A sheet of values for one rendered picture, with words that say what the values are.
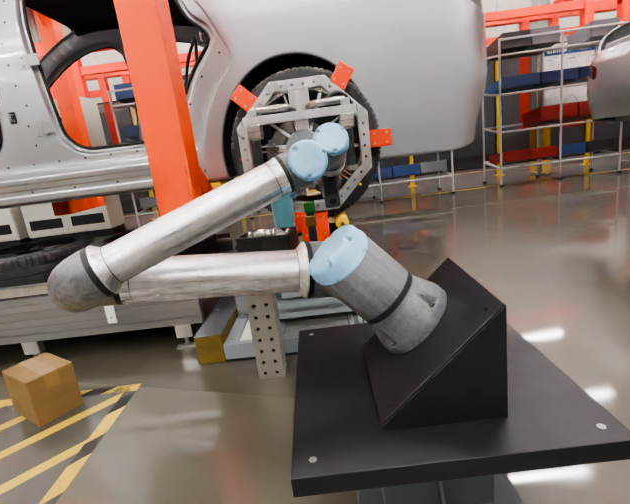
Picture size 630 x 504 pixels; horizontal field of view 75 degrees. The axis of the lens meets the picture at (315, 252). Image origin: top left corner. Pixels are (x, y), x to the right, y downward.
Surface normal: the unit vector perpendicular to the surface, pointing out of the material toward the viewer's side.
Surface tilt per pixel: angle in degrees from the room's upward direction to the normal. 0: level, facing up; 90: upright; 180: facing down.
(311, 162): 76
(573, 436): 0
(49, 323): 90
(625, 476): 0
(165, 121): 90
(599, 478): 0
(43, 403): 90
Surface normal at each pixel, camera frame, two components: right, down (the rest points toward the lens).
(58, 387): 0.82, 0.04
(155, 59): -0.01, 0.25
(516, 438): -0.12, -0.96
